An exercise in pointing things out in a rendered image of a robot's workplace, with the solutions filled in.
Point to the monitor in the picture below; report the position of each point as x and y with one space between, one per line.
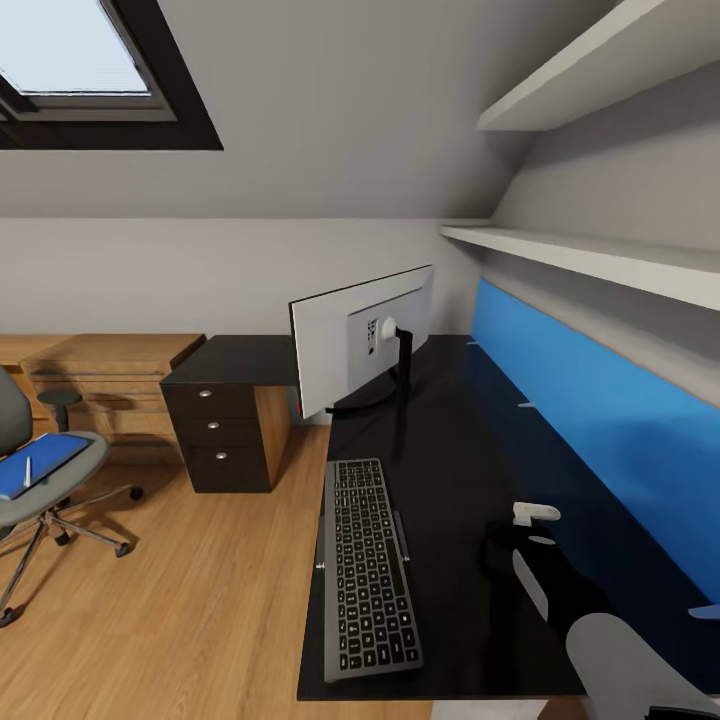
344 338

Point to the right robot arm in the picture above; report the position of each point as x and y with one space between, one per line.
625 678

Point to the swivel chair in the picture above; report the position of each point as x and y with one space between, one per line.
41 507

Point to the notebook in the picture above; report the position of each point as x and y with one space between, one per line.
320 549

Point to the desk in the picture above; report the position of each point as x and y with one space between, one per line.
458 455

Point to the folder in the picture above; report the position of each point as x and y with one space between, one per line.
46 453

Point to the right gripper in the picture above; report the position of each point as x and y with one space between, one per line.
504 533

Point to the keyboard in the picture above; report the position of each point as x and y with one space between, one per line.
370 626

